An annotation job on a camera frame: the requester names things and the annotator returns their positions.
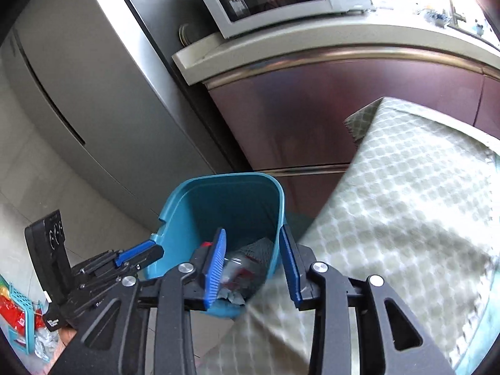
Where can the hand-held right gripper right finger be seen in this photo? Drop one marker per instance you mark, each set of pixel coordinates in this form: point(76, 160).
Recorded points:
point(291, 265)

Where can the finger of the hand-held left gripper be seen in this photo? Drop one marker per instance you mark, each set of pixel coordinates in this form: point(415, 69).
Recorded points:
point(140, 252)

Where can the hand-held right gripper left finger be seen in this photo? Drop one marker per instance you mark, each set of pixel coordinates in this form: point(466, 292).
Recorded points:
point(216, 269)

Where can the blue plastic trash bin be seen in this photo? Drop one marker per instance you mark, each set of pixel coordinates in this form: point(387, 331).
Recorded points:
point(234, 203)

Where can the person's left forearm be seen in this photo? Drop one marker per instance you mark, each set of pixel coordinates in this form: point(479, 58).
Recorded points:
point(67, 340)

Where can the clear plastic bottle red label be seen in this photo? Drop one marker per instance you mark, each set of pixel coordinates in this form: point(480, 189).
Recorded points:
point(236, 267)

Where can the grey foam fruit net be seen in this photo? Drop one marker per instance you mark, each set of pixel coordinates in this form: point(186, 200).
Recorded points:
point(256, 250)

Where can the teal plastic basket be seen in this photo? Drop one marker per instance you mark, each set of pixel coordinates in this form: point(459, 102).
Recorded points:
point(19, 336)

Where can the green patterned tablecloth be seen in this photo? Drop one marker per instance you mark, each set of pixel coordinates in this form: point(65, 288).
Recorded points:
point(390, 222)

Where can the maroon kitchen cabinet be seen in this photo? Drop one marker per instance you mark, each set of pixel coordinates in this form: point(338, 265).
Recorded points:
point(304, 117)

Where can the grey refrigerator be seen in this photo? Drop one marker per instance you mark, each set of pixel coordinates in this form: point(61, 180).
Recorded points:
point(97, 86)

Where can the grey round plate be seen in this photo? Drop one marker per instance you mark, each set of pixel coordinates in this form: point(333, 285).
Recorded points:
point(185, 33)

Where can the beige kitchen countertop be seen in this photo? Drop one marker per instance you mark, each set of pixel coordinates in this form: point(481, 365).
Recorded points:
point(312, 43)

